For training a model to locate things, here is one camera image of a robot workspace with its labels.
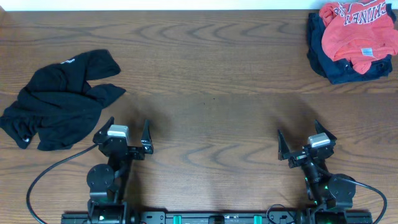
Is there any red printed t-shirt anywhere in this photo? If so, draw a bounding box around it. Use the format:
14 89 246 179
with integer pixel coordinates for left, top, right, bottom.
319 0 397 75

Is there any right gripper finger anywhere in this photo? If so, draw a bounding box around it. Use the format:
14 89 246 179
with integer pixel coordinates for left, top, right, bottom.
277 129 290 161
314 119 337 144

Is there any folded navy blue garment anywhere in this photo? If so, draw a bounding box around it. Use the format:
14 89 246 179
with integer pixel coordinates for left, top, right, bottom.
307 13 392 85

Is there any black t-shirt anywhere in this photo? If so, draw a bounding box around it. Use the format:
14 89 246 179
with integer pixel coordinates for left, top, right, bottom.
1 49 125 151

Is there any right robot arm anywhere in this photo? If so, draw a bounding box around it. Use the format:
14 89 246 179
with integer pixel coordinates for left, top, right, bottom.
277 120 356 223

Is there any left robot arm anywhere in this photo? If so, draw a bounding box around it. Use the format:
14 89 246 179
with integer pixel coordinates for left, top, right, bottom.
86 117 154 224

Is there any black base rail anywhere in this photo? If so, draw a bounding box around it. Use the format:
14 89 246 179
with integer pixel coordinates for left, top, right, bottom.
60 207 373 224

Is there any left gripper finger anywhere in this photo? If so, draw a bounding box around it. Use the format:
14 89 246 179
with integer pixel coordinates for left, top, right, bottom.
141 119 154 154
93 116 114 144

